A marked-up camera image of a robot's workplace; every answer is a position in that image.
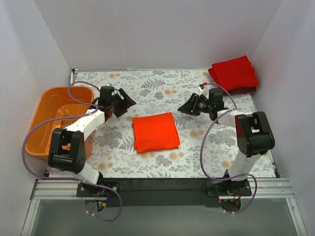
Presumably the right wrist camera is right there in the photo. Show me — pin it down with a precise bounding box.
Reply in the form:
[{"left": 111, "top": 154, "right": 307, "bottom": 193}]
[{"left": 198, "top": 83, "right": 209, "bottom": 99}]

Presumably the orange t-shirt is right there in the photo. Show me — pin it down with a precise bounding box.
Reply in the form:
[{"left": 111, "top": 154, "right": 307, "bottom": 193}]
[{"left": 132, "top": 112, "right": 180, "bottom": 154}]

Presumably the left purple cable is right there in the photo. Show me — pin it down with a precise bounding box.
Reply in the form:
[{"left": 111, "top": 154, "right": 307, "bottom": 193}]
[{"left": 22, "top": 82, "right": 123, "bottom": 222}]

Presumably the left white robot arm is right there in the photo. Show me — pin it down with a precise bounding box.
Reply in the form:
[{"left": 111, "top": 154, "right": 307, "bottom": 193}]
[{"left": 48, "top": 86, "right": 136, "bottom": 197}]

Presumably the aluminium frame rail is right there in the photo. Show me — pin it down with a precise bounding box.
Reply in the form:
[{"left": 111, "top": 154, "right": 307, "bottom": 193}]
[{"left": 22, "top": 178, "right": 307, "bottom": 236}]

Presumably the folded dark red t-shirt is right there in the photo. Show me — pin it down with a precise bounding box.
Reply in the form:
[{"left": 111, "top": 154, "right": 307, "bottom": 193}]
[{"left": 223, "top": 87, "right": 257, "bottom": 95}]

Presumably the purple cable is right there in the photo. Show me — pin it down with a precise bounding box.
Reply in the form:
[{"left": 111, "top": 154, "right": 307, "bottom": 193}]
[
  {"left": 198, "top": 82, "right": 258, "bottom": 215},
  {"left": 22, "top": 82, "right": 123, "bottom": 222}
]

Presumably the floral patterned table mat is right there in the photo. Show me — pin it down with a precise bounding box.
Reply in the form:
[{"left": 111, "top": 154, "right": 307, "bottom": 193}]
[{"left": 48, "top": 69, "right": 275, "bottom": 178}]

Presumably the orange plastic basket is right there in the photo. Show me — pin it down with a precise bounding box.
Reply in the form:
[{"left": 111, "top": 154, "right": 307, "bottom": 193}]
[{"left": 23, "top": 86, "right": 96, "bottom": 162}]

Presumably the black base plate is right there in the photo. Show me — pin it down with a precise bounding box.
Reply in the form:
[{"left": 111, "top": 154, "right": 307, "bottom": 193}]
[{"left": 76, "top": 178, "right": 252, "bottom": 207}]

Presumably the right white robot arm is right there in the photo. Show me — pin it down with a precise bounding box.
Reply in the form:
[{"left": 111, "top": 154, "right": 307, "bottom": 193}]
[{"left": 178, "top": 88, "right": 275, "bottom": 196}]

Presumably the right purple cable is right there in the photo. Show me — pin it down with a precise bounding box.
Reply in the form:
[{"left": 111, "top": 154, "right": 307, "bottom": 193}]
[{"left": 198, "top": 82, "right": 258, "bottom": 215}]

